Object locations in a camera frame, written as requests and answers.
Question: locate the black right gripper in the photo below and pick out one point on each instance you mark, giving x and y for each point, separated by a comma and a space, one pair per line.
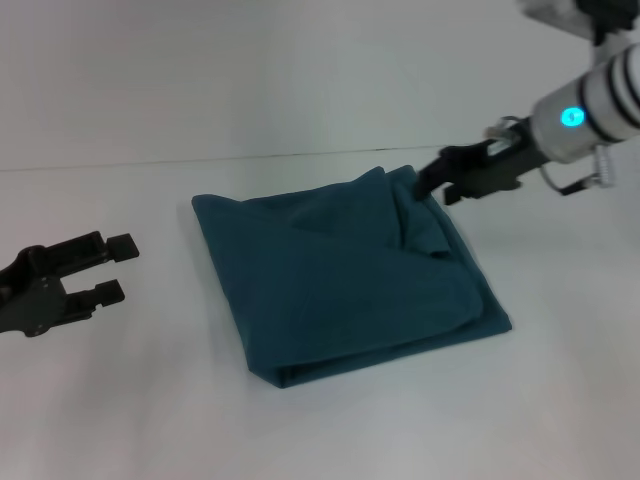
492, 167

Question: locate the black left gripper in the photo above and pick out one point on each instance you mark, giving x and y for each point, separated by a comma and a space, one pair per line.
32, 295

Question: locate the teal blue t-shirt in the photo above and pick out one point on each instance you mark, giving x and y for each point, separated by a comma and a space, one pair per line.
345, 280

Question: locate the white right camera bracket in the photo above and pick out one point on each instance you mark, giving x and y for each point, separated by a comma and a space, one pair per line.
612, 47

